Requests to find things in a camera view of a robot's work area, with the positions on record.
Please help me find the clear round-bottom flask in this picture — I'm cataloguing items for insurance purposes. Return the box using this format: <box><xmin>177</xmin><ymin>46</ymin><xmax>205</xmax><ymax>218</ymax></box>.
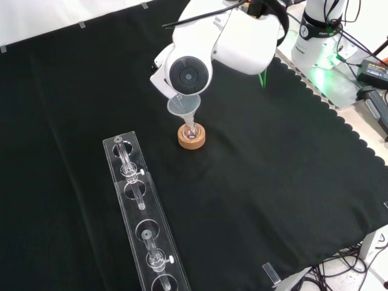
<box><xmin>182</xmin><ymin>120</ymin><xmax>199</xmax><ymax>141</ymax></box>

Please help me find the translucent plastic funnel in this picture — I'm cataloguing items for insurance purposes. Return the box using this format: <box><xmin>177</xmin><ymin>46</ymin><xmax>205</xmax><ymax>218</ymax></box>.
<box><xmin>166</xmin><ymin>94</ymin><xmax>202</xmax><ymax>129</ymax></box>

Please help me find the clear acrylic funnel stand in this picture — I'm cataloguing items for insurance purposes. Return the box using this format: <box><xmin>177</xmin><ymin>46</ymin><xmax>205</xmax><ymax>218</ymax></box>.
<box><xmin>102</xmin><ymin>130</ymin><xmax>192</xmax><ymax>291</ymax></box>

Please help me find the black bench cloth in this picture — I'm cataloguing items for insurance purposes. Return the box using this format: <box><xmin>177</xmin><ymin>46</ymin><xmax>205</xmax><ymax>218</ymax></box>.
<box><xmin>0</xmin><ymin>0</ymin><xmax>388</xmax><ymax>291</ymax></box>

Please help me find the black and grey clamp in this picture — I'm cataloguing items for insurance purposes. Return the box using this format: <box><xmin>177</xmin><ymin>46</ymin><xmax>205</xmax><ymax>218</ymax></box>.
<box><xmin>356</xmin><ymin>85</ymin><xmax>388</xmax><ymax>138</ymax></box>

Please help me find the black power adapter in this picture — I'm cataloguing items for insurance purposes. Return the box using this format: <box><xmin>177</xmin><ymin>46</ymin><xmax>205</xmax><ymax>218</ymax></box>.
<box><xmin>355</xmin><ymin>59</ymin><xmax>388</xmax><ymax>90</ymax></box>

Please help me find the cork ring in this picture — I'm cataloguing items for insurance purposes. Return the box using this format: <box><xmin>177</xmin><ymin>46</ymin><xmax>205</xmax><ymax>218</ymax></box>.
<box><xmin>177</xmin><ymin>122</ymin><xmax>207</xmax><ymax>150</ymax></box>

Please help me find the green cable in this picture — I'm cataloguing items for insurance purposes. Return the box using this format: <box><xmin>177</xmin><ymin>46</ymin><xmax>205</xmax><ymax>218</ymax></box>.
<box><xmin>257</xmin><ymin>67</ymin><xmax>269</xmax><ymax>89</ymax></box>

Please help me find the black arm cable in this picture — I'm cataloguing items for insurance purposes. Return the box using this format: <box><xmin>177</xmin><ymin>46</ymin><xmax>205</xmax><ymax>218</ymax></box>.
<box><xmin>161</xmin><ymin>0</ymin><xmax>246</xmax><ymax>30</ymax></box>

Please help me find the grey metal base plate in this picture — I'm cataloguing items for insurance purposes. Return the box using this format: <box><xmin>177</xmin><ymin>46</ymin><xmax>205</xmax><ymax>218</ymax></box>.
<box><xmin>274</xmin><ymin>27</ymin><xmax>369</xmax><ymax>109</ymax></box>

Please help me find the black floor cable bundle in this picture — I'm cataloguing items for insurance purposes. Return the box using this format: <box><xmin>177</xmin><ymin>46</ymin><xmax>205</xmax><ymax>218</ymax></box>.
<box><xmin>298</xmin><ymin>239</ymin><xmax>388</xmax><ymax>291</ymax></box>

